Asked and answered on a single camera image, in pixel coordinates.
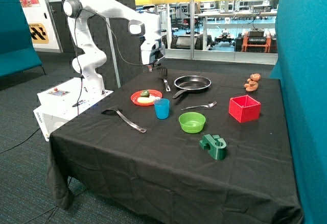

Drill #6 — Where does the green plastic bowl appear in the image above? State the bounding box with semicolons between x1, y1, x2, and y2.
179;112;206;134

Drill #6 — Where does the brown teddy bear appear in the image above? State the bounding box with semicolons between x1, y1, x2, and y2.
244;73;261;92

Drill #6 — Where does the black ladle metal handle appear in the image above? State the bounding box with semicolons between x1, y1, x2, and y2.
101;105;147;133

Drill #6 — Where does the orange black wheeled robot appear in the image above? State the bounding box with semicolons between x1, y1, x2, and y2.
241;29;272;53

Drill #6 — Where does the red plastic plate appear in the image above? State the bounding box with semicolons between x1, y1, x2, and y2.
130;89;162;106

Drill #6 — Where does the black slotted spatula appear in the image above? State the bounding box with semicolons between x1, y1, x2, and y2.
157;67;171;92

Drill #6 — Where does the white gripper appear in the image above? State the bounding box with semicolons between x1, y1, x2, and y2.
141;39;166;71

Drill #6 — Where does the yellow toy corn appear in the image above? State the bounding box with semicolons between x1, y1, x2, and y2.
137;96;156;104

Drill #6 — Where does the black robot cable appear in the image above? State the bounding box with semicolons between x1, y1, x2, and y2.
72;8;154;107

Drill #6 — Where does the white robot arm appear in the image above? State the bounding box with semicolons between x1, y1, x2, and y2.
63;0;166;96

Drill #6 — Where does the dark green printed part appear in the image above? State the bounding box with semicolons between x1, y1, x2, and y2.
199;134;227;160

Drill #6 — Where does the green toy bell pepper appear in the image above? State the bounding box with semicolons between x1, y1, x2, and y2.
140;90;150;97

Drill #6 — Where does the red open box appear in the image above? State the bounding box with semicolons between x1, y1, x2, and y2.
228;95;262;122

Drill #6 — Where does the teal sofa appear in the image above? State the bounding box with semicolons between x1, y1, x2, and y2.
1;0;42;77

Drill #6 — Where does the silver metal fork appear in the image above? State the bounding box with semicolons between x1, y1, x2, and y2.
182;101;217;110

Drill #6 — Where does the teal partition panel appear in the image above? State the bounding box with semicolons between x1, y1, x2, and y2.
270;0;326;223

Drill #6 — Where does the black frying pan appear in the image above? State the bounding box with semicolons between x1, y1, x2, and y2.
172;75;212;99

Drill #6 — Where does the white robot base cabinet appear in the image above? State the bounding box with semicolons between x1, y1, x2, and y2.
34;78;112;141

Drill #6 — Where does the yellow black warning sign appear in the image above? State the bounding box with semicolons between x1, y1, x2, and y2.
29;23;49;44

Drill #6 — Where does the blue plastic cup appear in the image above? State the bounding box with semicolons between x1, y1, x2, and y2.
154;98;170;119

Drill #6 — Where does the black tablecloth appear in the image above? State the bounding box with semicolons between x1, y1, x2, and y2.
46;72;304;223

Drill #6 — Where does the dark grey acoustic panel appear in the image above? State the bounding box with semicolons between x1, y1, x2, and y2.
55;0;144;89

